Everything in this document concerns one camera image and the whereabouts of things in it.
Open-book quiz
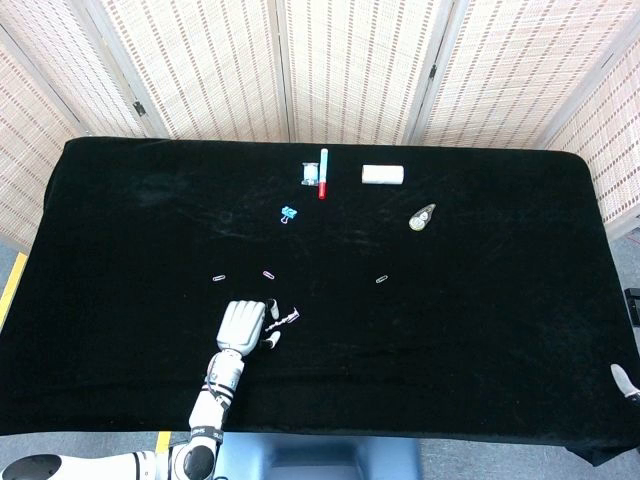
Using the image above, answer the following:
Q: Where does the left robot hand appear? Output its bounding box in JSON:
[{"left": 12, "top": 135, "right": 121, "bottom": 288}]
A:
[{"left": 215, "top": 297, "right": 281, "bottom": 357}]

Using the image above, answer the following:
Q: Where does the white rectangular eraser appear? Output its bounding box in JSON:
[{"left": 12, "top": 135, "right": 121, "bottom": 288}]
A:
[{"left": 360, "top": 164, "right": 406, "bottom": 187}]

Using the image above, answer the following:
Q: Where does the teardrop correction tape dispenser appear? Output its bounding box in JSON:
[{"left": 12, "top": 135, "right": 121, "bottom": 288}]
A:
[{"left": 407, "top": 203, "right": 438, "bottom": 233}]

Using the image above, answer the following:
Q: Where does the black velvet table cloth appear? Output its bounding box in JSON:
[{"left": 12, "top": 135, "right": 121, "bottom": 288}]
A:
[{"left": 0, "top": 135, "right": 640, "bottom": 469}]

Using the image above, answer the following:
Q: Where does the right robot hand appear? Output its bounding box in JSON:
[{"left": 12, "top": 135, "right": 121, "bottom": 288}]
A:
[{"left": 610, "top": 363, "right": 640, "bottom": 402}]

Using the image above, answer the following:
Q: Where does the marker pen with red cap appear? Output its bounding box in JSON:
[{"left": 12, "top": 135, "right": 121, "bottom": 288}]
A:
[{"left": 317, "top": 147, "right": 331, "bottom": 202}]

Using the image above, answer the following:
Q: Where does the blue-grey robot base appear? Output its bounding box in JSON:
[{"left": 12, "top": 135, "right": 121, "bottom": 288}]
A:
[{"left": 214, "top": 431, "right": 422, "bottom": 480}]

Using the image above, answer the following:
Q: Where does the woven folding screen panel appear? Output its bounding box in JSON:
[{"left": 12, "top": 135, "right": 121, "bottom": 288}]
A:
[
  {"left": 0, "top": 27, "right": 87, "bottom": 249},
  {"left": 543, "top": 37, "right": 640, "bottom": 241},
  {"left": 0, "top": 0, "right": 156, "bottom": 139},
  {"left": 275, "top": 0, "right": 455, "bottom": 146},
  {"left": 412, "top": 0, "right": 640, "bottom": 149},
  {"left": 82, "top": 0, "right": 292, "bottom": 142}
]

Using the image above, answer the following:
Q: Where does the black device beside table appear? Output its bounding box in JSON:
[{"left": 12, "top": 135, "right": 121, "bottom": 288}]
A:
[{"left": 624, "top": 286, "right": 640, "bottom": 327}]

